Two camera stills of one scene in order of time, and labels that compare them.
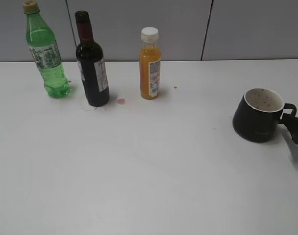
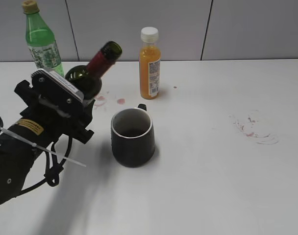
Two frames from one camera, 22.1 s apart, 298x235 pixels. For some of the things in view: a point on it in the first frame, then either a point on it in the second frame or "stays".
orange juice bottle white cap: (150, 64) stays
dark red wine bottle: (91, 63) -> (87, 80)
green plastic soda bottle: (45, 51) stays
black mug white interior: (258, 113) -> (133, 137)
